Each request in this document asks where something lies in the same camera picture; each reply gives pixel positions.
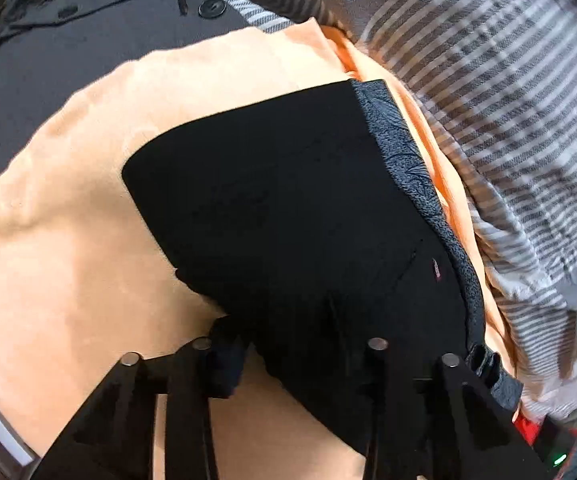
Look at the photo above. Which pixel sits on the grey white striped duvet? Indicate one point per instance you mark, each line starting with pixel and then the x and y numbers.
pixel 508 110

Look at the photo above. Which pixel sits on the orange blanket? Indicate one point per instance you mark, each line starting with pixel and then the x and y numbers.
pixel 68 260

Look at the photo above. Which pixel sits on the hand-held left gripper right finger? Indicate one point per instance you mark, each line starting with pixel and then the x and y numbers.
pixel 453 410

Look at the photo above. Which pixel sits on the red patterned cloth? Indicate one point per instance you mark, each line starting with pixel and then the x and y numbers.
pixel 527 430

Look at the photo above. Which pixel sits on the dark grey jacket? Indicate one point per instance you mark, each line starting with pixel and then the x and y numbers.
pixel 68 35

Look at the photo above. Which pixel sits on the black pants with blue stripes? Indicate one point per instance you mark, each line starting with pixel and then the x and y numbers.
pixel 293 210

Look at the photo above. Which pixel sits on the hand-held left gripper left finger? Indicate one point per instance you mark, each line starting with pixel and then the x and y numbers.
pixel 188 385

